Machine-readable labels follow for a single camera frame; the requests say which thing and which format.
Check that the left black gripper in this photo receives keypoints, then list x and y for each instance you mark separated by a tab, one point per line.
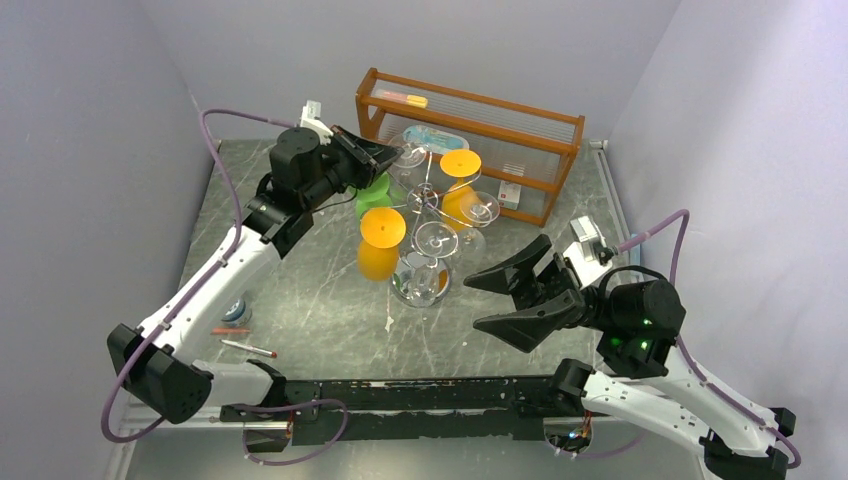
379	158

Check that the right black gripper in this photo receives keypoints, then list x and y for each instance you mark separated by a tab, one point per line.
566	291

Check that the green plastic goblet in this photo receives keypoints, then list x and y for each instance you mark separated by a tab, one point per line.
374	196

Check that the orange plastic goblet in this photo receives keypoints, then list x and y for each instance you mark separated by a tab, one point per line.
461	165
382	230

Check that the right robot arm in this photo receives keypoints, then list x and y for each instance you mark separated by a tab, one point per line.
649	378

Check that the chrome wine glass rack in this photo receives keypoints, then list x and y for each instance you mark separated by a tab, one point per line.
432	182

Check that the wooden shelf rack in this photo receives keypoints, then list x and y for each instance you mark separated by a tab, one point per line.
530	147

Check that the blue packaged item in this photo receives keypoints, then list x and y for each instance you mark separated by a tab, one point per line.
439	141

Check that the orange yellow marker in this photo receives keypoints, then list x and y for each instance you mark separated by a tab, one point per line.
402	98

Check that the small white red box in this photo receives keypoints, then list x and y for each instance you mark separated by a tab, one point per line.
509	195

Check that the silver red pen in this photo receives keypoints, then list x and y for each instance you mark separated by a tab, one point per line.
249	348

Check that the orange pencil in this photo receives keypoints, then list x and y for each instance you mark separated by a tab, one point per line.
230	331

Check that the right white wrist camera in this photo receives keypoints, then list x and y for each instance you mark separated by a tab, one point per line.
589	254

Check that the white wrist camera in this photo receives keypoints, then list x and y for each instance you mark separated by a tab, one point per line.
589	254
310	118

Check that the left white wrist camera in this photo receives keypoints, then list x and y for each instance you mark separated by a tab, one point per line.
310	118

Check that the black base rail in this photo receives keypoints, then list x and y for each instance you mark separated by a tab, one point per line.
322	413

